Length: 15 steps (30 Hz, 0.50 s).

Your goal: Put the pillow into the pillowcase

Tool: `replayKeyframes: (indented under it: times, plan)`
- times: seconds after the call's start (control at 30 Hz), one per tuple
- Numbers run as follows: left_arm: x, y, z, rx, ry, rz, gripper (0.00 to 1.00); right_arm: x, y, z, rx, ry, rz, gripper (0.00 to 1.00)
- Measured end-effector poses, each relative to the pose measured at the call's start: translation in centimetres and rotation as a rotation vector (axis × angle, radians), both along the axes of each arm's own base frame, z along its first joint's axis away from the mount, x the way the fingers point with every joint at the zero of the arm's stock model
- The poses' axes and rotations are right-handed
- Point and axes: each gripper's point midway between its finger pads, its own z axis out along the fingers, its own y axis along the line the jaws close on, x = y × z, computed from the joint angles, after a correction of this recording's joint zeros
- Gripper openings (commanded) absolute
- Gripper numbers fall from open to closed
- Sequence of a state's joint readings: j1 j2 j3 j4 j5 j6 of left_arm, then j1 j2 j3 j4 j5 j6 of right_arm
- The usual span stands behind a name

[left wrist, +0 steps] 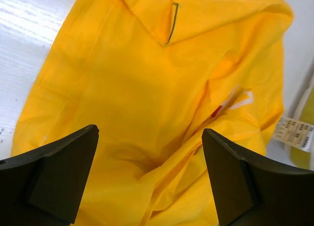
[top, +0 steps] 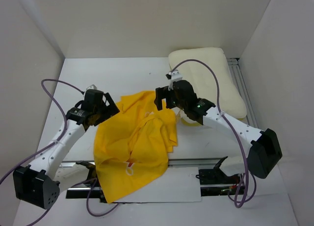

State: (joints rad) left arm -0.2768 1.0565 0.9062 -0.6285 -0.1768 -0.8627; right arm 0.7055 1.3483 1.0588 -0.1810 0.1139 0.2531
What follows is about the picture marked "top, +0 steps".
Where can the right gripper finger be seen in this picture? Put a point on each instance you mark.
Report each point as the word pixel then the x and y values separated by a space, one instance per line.
pixel 161 93
pixel 170 100

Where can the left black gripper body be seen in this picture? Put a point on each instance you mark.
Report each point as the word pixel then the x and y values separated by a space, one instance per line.
pixel 100 109

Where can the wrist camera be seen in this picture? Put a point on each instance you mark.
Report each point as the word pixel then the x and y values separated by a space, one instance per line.
pixel 174 76
pixel 92 87

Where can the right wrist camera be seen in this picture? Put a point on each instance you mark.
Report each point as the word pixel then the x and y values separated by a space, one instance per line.
pixel 174 76

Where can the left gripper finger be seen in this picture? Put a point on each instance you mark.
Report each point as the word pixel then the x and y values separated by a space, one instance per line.
pixel 110 106
pixel 96 118

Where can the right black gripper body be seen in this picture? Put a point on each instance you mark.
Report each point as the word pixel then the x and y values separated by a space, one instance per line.
pixel 180 104

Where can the aluminium side rail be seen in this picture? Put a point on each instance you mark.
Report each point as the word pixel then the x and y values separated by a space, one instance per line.
pixel 238 80

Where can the yellow pillowcase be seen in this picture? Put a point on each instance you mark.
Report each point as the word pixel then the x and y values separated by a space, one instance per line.
pixel 131 148

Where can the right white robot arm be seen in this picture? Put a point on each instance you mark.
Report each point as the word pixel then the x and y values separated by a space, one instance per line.
pixel 260 150

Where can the cream quilted pillow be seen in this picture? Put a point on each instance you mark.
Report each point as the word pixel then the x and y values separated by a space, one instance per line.
pixel 203 82

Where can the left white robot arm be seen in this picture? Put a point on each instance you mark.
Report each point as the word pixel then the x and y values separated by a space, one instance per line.
pixel 41 181

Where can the white cover plate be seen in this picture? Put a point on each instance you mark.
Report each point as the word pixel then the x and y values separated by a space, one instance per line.
pixel 175 185

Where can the aluminium front rail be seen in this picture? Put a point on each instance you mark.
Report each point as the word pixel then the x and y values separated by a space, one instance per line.
pixel 201 163

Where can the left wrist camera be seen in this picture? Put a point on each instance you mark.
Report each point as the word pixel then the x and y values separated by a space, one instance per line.
pixel 92 87

